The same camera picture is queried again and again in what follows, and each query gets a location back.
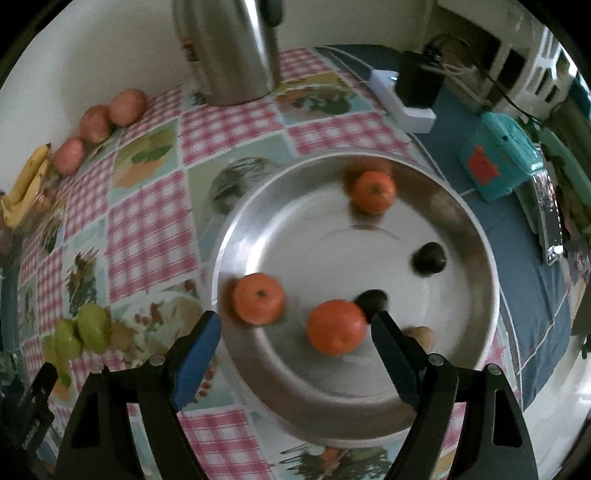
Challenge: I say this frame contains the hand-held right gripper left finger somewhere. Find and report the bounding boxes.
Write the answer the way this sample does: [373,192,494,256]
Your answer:
[55,310,222,480]

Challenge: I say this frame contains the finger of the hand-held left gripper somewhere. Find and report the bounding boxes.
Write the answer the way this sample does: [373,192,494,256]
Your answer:
[0,362,59,462]

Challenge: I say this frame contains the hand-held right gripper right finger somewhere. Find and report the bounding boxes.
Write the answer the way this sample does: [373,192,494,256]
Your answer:
[370,311,539,480]

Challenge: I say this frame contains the small brown fruit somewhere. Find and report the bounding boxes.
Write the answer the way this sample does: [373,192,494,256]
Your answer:
[402,326,435,354]

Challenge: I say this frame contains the orange tangerine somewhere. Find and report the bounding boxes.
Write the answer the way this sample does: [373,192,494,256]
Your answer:
[353,170,397,215]
[307,299,368,356]
[232,272,286,326]

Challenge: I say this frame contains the dark avocado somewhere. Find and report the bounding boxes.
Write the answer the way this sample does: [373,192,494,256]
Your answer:
[355,289,390,324]
[411,242,447,277]

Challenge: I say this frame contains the round steel basin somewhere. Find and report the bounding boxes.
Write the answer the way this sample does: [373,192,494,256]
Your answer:
[210,152,502,448]

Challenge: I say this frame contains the small green guava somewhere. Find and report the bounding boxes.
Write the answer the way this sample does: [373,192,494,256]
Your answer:
[43,319,82,366]

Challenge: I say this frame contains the large green guava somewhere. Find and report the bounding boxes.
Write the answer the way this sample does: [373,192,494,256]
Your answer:
[76,303,113,354]

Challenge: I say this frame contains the brown kiwi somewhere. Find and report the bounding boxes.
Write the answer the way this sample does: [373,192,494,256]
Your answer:
[110,321,135,350]

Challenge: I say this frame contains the pink checkered fruit tablecloth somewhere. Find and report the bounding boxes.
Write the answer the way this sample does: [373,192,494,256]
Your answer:
[14,46,522,480]

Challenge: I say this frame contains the blue cloth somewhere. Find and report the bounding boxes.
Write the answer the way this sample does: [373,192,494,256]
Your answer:
[323,44,574,411]

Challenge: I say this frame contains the clear glass bowl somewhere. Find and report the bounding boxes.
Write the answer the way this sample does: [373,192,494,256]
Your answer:
[18,180,66,232]

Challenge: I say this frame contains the yellow banana bunch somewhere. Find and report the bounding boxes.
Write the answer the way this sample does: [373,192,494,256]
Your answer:
[0,143,53,228]

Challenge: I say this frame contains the clear packaged phone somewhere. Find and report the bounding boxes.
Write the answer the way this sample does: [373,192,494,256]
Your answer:
[519,170,568,265]

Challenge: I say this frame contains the red apple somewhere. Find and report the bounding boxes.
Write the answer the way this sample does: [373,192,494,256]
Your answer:
[109,89,150,127]
[51,137,86,175]
[79,104,114,144]

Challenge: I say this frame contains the teal plastic box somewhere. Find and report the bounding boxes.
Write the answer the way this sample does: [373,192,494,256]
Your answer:
[459,112,544,203]

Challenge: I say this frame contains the white rectangular box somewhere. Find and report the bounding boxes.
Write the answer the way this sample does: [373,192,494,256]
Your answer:
[370,69,437,134]

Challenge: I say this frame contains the teal plastic object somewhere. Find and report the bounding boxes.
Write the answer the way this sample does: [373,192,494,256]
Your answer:
[539,126,591,209]

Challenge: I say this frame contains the black power adapter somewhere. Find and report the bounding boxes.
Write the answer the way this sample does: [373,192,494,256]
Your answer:
[397,51,445,110]

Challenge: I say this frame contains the stainless steel thermos jug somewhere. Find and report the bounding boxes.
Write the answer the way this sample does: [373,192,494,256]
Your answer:
[171,0,283,107]

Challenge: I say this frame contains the white plastic chair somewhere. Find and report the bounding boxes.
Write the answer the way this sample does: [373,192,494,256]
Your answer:
[499,27,579,117]

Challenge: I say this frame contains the black cable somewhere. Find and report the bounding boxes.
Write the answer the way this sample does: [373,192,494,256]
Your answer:
[422,32,546,128]

